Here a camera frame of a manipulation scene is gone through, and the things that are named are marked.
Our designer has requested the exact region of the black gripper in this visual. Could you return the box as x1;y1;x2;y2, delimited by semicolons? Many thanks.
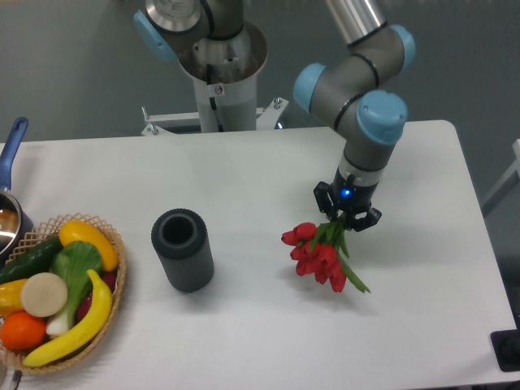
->
313;169;382;232

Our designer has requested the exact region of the red tulip bouquet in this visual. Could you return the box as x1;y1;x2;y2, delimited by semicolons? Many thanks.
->
281;214;370;293

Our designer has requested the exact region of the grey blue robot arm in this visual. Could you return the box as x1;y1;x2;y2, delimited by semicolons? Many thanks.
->
133;1;416;232

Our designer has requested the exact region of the dark grey ribbed vase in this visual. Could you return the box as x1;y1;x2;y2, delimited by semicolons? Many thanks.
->
151;208;215;293

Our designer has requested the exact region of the black device at edge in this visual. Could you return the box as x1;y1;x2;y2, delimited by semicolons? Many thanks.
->
490;329;520;372

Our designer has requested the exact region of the dark red vegetable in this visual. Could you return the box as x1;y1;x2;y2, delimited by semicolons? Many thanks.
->
76;271;117;322

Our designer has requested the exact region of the green bok choy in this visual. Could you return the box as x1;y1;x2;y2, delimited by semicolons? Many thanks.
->
46;240;102;338

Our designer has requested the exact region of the yellow banana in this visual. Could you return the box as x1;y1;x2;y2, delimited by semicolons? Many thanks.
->
23;270;112;367

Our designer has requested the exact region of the green cucumber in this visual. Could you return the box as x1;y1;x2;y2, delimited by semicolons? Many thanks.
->
1;236;63;284

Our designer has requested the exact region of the beige round disc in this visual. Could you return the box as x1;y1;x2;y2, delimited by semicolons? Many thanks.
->
20;272;68;318

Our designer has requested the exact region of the orange fruit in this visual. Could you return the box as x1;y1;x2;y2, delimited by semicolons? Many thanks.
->
1;311;46;351

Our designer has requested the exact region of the yellow bell pepper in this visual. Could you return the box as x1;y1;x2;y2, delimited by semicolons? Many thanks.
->
0;279;28;319

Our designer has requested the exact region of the woven wicker basket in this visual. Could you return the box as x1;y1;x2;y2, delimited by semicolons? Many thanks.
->
1;213;127;374

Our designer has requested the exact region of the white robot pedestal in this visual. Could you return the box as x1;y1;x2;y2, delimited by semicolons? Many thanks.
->
141;74;291;137

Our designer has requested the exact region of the white frame at right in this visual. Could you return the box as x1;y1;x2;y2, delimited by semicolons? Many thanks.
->
481;139;519;218

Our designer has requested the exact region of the blue handled saucepan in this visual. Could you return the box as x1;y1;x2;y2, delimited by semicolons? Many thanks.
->
1;117;33;268

